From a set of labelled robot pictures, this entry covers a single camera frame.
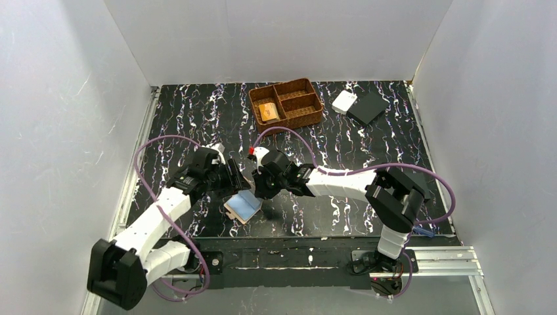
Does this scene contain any gold credit card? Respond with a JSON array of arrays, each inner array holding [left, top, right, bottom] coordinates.
[[258, 102, 280, 123]]

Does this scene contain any brown woven divided basket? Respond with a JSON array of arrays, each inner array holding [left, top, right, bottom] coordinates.
[[248, 78, 324, 133]]

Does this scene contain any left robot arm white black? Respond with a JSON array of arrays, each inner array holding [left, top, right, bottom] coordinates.
[[87, 143, 250, 310]]

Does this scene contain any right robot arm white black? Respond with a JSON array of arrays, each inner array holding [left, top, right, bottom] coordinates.
[[250, 147, 430, 260]]

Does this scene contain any white small box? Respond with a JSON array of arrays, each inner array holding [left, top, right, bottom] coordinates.
[[332, 91, 357, 115]]

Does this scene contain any black flat box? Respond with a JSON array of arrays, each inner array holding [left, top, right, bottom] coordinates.
[[346, 92, 390, 127]]

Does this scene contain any black pad on table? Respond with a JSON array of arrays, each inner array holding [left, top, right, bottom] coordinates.
[[405, 171, 432, 203]]

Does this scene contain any red blue screwdriver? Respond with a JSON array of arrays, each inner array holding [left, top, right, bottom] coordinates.
[[412, 226, 435, 238]]

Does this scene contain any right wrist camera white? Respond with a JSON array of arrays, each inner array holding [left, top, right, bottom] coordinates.
[[248, 146, 269, 174]]

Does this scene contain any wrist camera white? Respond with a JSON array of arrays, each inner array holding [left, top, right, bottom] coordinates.
[[208, 143, 226, 164], [248, 146, 269, 174]]

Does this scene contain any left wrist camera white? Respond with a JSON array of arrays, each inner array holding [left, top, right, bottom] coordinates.
[[208, 143, 226, 164]]

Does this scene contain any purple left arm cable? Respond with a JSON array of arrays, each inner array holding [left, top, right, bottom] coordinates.
[[133, 135, 227, 303]]

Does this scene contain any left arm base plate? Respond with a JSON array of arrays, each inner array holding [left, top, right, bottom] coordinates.
[[173, 251, 225, 276]]

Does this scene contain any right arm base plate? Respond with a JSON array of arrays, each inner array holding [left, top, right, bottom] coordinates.
[[347, 249, 419, 278]]

